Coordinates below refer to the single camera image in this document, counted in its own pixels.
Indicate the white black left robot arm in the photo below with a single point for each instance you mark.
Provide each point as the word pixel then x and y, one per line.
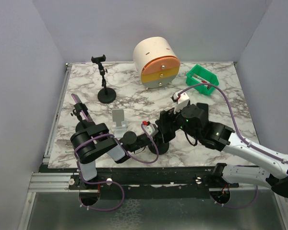
pixel 91 141

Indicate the black front mounting rail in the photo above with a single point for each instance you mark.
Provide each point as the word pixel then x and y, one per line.
pixel 153 183

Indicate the cream cylindrical drawer organizer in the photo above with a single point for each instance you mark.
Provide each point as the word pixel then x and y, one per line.
pixel 156 63

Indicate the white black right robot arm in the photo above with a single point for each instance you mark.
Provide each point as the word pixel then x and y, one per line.
pixel 270 167

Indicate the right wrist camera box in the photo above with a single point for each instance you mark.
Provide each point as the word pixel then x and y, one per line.
pixel 181 100

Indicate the items inside green bin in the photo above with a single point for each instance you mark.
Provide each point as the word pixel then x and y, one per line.
pixel 199 79

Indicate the black adjustable phone stand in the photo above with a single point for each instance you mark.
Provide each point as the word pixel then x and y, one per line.
pixel 106 95

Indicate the green plastic bin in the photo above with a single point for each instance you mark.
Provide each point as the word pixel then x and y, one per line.
pixel 202 72

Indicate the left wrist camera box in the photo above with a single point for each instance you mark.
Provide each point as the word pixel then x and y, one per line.
pixel 149 128

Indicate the black round-base phone stand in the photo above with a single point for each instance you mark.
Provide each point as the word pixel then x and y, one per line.
pixel 162 148

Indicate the silver folding phone stand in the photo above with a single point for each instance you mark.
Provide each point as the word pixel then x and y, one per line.
pixel 121 125

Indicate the silver phone with dark screen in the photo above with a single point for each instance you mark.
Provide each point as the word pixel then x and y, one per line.
pixel 166 125

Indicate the small black phone stand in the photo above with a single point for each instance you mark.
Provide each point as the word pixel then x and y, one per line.
pixel 83 125

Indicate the purple phone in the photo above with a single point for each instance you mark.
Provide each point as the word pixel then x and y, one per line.
pixel 80 109

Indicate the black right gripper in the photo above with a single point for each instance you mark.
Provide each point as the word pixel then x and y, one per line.
pixel 176 127

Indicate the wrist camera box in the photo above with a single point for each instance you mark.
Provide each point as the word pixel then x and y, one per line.
pixel 181 100
pixel 149 128

